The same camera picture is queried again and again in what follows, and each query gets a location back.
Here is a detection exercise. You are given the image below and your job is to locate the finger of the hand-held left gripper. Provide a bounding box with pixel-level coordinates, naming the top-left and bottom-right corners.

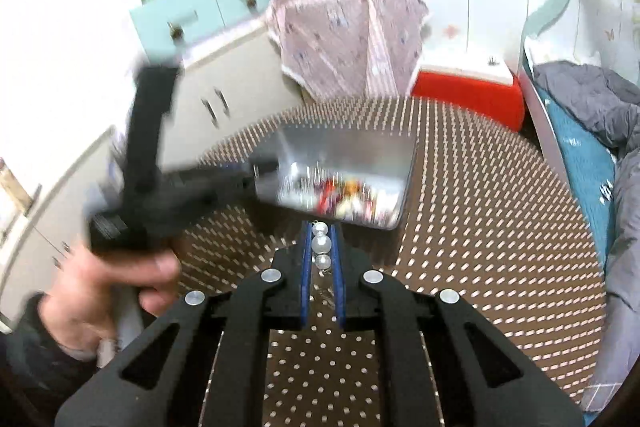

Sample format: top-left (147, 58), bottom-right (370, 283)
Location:
top-left (200, 177), bottom-right (262, 209)
top-left (215, 158), bottom-right (282, 182)

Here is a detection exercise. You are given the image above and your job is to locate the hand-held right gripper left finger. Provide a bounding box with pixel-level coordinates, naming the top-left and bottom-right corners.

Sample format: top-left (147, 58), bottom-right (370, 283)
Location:
top-left (54, 222), bottom-right (314, 427)

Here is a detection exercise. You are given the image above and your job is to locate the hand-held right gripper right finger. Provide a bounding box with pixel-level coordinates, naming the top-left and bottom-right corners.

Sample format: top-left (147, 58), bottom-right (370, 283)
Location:
top-left (330, 222), bottom-right (587, 427)

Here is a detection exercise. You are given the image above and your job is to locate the heap of mixed jewelry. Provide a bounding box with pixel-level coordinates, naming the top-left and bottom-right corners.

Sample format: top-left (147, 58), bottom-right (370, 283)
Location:
top-left (277, 161), bottom-right (397, 226)

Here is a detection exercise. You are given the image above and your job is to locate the grey metal tin box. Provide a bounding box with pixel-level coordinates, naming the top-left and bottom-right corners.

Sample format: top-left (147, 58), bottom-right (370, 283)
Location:
top-left (254, 123), bottom-right (419, 231)

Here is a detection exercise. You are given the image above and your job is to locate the person's left forearm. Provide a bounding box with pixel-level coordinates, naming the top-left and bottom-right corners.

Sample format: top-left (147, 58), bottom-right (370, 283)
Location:
top-left (0, 294), bottom-right (123, 427)

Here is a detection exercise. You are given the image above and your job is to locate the person's left hand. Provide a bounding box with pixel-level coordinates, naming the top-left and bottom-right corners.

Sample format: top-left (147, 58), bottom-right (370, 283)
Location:
top-left (42, 246), bottom-right (182, 359)

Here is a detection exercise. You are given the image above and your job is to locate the beige low cabinet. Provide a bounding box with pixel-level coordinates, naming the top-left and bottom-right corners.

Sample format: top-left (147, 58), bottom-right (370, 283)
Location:
top-left (0, 19), bottom-right (307, 325)

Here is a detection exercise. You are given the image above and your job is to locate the brown polka dot tablecloth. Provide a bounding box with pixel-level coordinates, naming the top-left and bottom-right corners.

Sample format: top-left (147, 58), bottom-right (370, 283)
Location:
top-left (170, 94), bottom-right (609, 427)

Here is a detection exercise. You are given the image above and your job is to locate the pink patterned cover cloth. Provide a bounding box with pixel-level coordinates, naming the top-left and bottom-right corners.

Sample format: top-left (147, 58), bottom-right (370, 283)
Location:
top-left (264, 0), bottom-right (431, 101)

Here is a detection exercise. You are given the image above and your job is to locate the teal drawer unit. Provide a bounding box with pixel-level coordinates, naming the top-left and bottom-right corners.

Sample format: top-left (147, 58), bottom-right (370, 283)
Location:
top-left (128, 0), bottom-right (282, 58)

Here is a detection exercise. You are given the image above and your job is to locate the red storage bench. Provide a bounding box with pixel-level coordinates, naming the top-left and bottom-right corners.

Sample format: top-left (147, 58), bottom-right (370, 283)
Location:
top-left (410, 63), bottom-right (527, 131)

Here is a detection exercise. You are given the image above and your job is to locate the teal printed bedsheet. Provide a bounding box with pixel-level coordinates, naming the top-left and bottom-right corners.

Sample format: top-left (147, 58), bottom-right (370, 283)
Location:
top-left (536, 86), bottom-right (619, 270)

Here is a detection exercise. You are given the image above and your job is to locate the grey duvet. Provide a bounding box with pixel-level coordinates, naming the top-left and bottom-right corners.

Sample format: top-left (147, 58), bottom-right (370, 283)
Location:
top-left (531, 60), bottom-right (640, 414)

